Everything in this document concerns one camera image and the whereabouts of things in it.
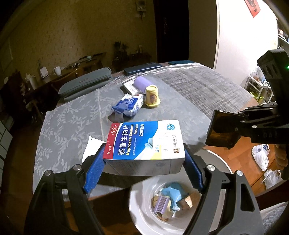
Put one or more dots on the purple cup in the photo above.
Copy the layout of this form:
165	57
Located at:
142	83

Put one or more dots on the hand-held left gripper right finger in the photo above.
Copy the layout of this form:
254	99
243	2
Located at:
192	171

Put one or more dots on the potted plant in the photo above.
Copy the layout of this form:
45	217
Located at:
117	47
124	48

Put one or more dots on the small white box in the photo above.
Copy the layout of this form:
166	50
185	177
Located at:
128	87

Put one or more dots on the blue white tissue packet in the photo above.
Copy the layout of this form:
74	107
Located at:
129	105

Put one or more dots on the blue white medicine box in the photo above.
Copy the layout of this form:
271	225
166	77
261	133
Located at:
144	140

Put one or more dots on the purple plastic comb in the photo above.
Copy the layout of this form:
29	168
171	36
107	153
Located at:
161	203

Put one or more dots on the wooden desk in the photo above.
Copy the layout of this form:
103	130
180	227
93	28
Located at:
90	61

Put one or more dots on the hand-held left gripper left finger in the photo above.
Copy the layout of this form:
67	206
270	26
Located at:
94	169

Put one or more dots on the white door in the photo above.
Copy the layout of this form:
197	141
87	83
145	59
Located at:
237	40

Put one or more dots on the white shelf rack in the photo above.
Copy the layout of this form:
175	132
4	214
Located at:
255	87

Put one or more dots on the white paper roll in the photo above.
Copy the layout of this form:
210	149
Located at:
32	82

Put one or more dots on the dark door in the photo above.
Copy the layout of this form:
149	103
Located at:
171	29

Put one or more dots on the white paper sheet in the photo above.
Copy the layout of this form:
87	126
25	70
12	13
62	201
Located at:
92	146

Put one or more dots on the dark wooden side cabinet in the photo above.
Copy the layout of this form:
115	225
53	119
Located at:
133	59

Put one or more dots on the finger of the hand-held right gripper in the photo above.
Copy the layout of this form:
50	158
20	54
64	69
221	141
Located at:
250	128
257	113

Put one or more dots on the yellow cup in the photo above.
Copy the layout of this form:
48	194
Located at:
152	96

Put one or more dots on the grey zip pouch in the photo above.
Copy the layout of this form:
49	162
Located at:
85	81

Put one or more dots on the red wall hanging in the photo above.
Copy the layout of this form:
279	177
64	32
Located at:
252	8

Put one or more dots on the person's right hand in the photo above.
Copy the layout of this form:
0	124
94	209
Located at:
282	157

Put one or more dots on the dark blue folding phone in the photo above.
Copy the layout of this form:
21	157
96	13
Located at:
142	68

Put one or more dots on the white mug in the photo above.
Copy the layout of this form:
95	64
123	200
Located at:
57	70

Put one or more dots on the white round bin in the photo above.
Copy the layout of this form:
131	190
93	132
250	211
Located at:
144	203

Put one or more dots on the grey woven placemat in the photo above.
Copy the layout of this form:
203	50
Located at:
203	90

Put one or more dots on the white plastic bag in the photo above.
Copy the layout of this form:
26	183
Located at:
260	156
271	179

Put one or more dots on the small brown box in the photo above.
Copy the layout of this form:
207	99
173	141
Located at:
187	202

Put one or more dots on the white paper card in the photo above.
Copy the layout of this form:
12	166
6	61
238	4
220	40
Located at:
44	72

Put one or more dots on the grey leaf-print tablecloth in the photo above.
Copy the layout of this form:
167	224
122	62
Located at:
67	126

